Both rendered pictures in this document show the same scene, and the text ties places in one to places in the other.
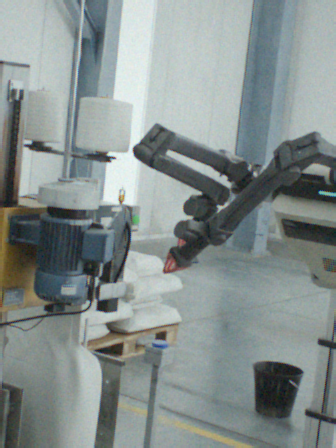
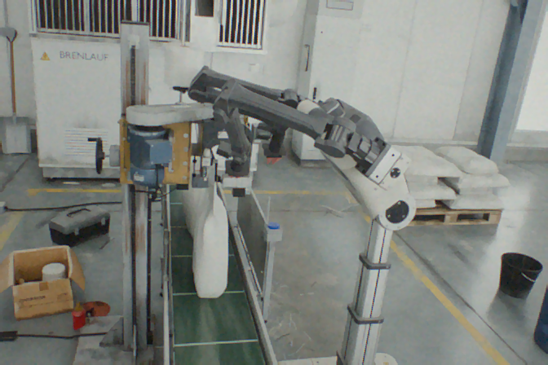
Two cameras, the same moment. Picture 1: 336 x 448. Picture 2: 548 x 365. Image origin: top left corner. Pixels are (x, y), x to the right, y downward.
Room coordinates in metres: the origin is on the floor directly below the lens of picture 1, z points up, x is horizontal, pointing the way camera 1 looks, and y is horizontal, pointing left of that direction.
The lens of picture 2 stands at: (1.58, -1.49, 1.87)
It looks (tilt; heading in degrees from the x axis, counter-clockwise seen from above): 19 degrees down; 41
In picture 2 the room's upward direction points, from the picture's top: 6 degrees clockwise
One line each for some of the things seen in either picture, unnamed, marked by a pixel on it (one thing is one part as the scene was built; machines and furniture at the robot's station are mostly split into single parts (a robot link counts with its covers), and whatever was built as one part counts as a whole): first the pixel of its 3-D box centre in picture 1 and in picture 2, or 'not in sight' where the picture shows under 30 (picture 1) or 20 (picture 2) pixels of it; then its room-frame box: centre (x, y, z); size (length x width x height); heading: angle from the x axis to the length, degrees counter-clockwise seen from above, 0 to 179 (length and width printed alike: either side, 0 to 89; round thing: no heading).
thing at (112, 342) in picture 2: not in sight; (116, 328); (2.74, 0.61, 0.10); 0.50 x 0.42 x 0.20; 56
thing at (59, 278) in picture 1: (62, 257); (148, 156); (2.73, 0.29, 1.21); 0.15 x 0.15 x 0.25
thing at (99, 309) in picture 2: not in sight; (94, 308); (2.80, 0.97, 0.02); 0.22 x 0.18 x 0.04; 56
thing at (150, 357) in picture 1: (159, 354); (272, 232); (3.26, -0.03, 0.81); 0.08 x 0.08 x 0.06; 56
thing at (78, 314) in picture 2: not in sight; (78, 310); (2.65, 0.88, 0.12); 0.15 x 0.08 x 0.23; 56
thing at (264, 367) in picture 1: (275, 390); (517, 276); (5.32, -0.74, 0.13); 0.30 x 0.30 x 0.26
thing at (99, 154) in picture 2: not in sight; (99, 155); (2.67, 0.61, 1.13); 0.18 x 0.11 x 0.18; 56
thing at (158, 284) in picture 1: (136, 282); (472, 177); (6.49, 0.16, 0.44); 0.68 x 0.44 x 0.15; 146
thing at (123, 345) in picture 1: (81, 333); (429, 202); (6.35, 0.50, 0.07); 1.20 x 0.82 x 0.14; 148
